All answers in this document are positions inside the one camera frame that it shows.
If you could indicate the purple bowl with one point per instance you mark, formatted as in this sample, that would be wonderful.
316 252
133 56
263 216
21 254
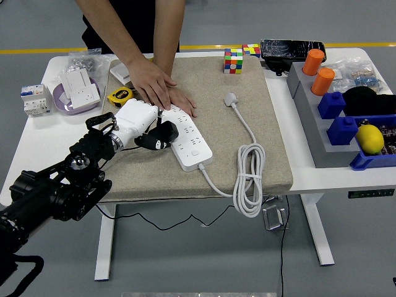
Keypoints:
57 92

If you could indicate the orange cylinder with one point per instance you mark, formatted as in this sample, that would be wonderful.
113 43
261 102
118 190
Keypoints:
313 62
322 82

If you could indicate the black plastic-wrapped box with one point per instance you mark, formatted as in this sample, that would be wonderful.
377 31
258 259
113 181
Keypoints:
287 49

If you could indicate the black cloth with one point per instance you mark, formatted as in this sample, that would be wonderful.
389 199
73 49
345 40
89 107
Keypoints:
368 100

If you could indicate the clear bag of screws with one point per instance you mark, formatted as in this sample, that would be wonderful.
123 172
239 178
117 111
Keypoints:
82 63

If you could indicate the blue plastic bin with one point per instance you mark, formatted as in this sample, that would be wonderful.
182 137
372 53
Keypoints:
365 162

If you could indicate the grey stepped block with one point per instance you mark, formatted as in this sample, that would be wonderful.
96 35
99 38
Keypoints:
312 123

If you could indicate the colourful puzzle cube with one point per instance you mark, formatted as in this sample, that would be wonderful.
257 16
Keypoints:
233 62
252 51

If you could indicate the white circuit breaker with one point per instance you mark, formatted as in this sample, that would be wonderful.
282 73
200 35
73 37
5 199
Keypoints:
34 99

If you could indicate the blue block with knob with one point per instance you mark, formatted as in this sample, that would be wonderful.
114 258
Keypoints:
331 106
341 133

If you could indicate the white wall socket panel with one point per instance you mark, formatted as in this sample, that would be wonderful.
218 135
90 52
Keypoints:
85 96

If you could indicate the clear bag of parts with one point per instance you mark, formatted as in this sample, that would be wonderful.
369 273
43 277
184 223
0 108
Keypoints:
359 74

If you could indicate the white wall switch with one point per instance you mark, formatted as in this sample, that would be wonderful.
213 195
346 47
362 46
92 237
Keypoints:
119 71

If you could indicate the white table leg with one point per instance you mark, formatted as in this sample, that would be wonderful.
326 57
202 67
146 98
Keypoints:
105 247
318 235

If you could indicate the person's left forearm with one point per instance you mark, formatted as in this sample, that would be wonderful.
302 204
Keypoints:
170 31

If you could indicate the clear acrylic block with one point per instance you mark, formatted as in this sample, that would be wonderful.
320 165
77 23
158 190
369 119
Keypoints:
273 218
272 199

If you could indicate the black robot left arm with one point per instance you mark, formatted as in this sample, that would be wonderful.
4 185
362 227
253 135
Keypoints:
62 191

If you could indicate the yellow tape measure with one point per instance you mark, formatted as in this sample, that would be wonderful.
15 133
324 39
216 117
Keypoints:
120 96

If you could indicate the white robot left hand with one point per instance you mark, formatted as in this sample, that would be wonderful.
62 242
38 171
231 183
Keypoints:
136 117

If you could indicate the white switch panel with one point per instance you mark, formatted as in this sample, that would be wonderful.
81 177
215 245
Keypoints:
75 81

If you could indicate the person's right forearm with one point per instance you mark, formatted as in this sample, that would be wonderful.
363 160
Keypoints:
114 28

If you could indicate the person's right hand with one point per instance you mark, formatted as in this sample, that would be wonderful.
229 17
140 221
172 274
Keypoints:
151 83

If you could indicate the black table control panel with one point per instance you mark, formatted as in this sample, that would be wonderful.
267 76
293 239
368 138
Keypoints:
371 193

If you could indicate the yellow lemon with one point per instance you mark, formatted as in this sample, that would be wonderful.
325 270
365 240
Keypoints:
369 139

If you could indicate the dark circuit board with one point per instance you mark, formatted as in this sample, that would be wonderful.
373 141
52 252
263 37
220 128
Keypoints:
389 133

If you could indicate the person's left hand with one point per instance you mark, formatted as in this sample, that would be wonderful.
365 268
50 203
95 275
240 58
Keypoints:
184 100

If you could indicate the white power strip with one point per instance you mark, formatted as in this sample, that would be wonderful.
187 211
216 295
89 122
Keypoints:
193 154

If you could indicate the grey-brown mat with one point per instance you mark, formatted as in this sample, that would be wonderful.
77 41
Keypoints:
216 139

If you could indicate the black plug adapter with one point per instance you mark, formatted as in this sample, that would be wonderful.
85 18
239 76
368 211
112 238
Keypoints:
168 130

